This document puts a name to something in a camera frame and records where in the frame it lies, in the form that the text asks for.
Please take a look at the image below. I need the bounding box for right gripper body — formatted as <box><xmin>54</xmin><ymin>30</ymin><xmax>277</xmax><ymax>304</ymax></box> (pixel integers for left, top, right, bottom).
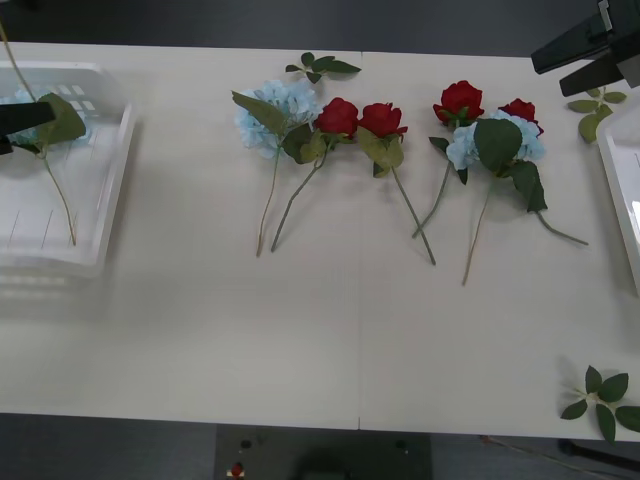
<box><xmin>609</xmin><ymin>0</ymin><xmax>640</xmax><ymax>91</ymax></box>

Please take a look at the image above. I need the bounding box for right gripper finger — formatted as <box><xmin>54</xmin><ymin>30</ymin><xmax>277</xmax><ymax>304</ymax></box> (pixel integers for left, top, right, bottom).
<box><xmin>559</xmin><ymin>54</ymin><xmax>628</xmax><ymax>99</ymax></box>
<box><xmin>530</xmin><ymin>10</ymin><xmax>615</xmax><ymax>77</ymax></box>

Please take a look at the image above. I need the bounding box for pale blue flower with stem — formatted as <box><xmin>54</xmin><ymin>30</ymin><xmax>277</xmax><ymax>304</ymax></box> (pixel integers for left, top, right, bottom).
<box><xmin>230</xmin><ymin>79</ymin><xmax>324</xmax><ymax>258</ymax></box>
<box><xmin>444</xmin><ymin>109</ymin><xmax>547</xmax><ymax>287</ymax></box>
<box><xmin>0</xmin><ymin>89</ymin><xmax>89</xmax><ymax>247</ymax></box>

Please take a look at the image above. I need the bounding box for red rose with stem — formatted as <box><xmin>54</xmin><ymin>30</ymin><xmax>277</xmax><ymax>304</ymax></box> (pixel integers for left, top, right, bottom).
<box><xmin>270</xmin><ymin>96</ymin><xmax>361</xmax><ymax>253</ymax></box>
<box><xmin>411</xmin><ymin>80</ymin><xmax>486</xmax><ymax>239</ymax></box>
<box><xmin>497</xmin><ymin>98</ymin><xmax>590</xmax><ymax>247</ymax></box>
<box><xmin>355</xmin><ymin>102</ymin><xmax>437</xmax><ymax>266</ymax></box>

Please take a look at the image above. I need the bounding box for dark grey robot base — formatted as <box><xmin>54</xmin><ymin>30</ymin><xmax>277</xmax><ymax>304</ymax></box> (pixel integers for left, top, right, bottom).
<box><xmin>214</xmin><ymin>430</ymin><xmax>434</xmax><ymax>480</ymax></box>

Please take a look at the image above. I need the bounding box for loose green leaf twig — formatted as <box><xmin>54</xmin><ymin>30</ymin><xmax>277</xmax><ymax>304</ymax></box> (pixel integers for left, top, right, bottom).
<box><xmin>285</xmin><ymin>51</ymin><xmax>363</xmax><ymax>85</ymax></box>
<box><xmin>559</xmin><ymin>364</ymin><xmax>640</xmax><ymax>445</ymax></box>
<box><xmin>566</xmin><ymin>86</ymin><xmax>628</xmax><ymax>145</ymax></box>

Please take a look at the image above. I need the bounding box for shallow white plastic box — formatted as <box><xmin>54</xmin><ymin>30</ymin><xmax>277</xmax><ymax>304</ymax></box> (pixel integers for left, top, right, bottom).
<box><xmin>597</xmin><ymin>102</ymin><xmax>640</xmax><ymax>296</ymax></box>
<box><xmin>0</xmin><ymin>60</ymin><xmax>139</xmax><ymax>269</ymax></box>

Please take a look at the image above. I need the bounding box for black floor bar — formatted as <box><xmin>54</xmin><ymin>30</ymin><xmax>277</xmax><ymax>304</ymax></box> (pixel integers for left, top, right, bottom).
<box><xmin>558</xmin><ymin>438</ymin><xmax>640</xmax><ymax>465</ymax></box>

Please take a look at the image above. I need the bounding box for thin floor cable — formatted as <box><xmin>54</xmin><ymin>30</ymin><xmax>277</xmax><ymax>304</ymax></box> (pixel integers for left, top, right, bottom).
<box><xmin>478</xmin><ymin>434</ymin><xmax>640</xmax><ymax>475</ymax></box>

